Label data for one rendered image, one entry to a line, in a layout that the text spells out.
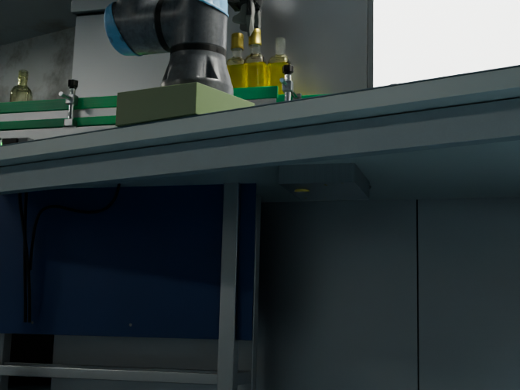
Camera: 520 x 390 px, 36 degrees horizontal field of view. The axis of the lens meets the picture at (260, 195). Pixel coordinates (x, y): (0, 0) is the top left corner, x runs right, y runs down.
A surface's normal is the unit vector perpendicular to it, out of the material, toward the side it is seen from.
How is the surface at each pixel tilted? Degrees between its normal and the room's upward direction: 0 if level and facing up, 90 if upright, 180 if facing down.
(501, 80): 90
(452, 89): 90
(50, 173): 90
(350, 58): 90
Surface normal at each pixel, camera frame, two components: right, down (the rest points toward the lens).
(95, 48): -0.27, -0.17
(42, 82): -0.54, -0.16
